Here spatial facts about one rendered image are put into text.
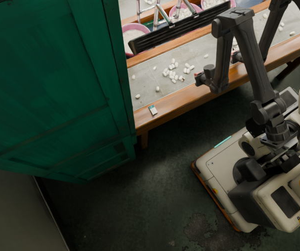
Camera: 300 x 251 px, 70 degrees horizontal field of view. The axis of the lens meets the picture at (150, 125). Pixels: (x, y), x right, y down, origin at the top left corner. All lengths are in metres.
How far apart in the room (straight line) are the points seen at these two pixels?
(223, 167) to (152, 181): 0.64
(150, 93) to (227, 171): 0.90
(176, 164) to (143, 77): 0.93
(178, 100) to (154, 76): 0.24
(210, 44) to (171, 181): 1.19
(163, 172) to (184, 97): 0.86
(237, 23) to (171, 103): 0.70
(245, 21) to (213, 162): 1.22
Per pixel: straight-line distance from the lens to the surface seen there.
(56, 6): 0.43
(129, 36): 1.69
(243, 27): 0.85
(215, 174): 1.82
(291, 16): 2.14
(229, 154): 1.89
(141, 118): 1.32
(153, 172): 2.02
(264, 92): 0.91
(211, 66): 1.19
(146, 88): 1.44
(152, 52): 1.56
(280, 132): 0.97
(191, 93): 1.42
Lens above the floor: 2.01
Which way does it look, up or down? 72 degrees down
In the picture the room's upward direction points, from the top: 4 degrees clockwise
